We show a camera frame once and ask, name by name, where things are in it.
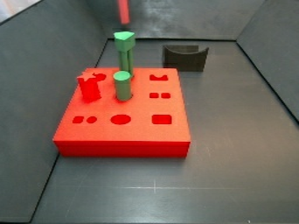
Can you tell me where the red shape sorting board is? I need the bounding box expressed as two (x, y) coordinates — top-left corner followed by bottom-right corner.
(54, 67), (191, 158)

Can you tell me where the green cylinder peg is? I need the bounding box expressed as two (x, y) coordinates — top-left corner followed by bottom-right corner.
(114, 71), (133, 102)

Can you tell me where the red star peg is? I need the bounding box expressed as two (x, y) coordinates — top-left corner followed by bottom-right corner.
(78, 72), (102, 102)

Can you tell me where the black curved holder stand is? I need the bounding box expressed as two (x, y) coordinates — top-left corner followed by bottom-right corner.
(163, 45), (210, 72)

